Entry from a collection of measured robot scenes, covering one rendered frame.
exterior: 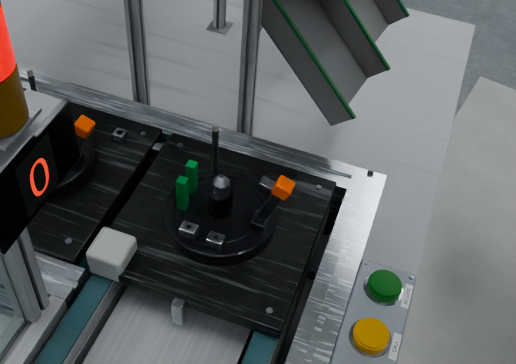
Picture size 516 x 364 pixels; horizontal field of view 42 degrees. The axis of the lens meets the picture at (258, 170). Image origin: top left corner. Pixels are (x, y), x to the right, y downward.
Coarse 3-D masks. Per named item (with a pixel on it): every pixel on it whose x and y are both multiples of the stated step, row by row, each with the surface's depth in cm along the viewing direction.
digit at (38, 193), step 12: (36, 144) 54; (48, 144) 56; (36, 156) 55; (48, 156) 57; (24, 168) 53; (36, 168) 55; (48, 168) 57; (24, 180) 54; (36, 180) 56; (48, 180) 58; (24, 192) 54; (36, 192) 56; (48, 192) 58; (36, 204) 57
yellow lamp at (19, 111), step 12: (12, 72) 49; (0, 84) 48; (12, 84) 49; (0, 96) 48; (12, 96) 49; (24, 96) 51; (0, 108) 49; (12, 108) 50; (24, 108) 51; (0, 120) 50; (12, 120) 50; (24, 120) 52; (0, 132) 50; (12, 132) 51
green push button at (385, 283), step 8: (376, 272) 80; (384, 272) 80; (368, 280) 79; (376, 280) 79; (384, 280) 79; (392, 280) 79; (400, 280) 79; (368, 288) 79; (376, 288) 78; (384, 288) 78; (392, 288) 78; (400, 288) 78; (376, 296) 78; (384, 296) 78; (392, 296) 78
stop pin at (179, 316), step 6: (174, 300) 76; (180, 300) 76; (174, 306) 76; (180, 306) 75; (174, 312) 76; (180, 312) 76; (174, 318) 77; (180, 318) 77; (186, 318) 79; (180, 324) 78
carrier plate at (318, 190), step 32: (160, 160) 90; (224, 160) 91; (256, 160) 91; (160, 192) 86; (320, 192) 88; (128, 224) 82; (160, 224) 83; (288, 224) 84; (320, 224) 84; (160, 256) 79; (256, 256) 80; (288, 256) 80; (160, 288) 76; (192, 288) 77; (224, 288) 77; (256, 288) 77; (288, 288) 77; (256, 320) 74
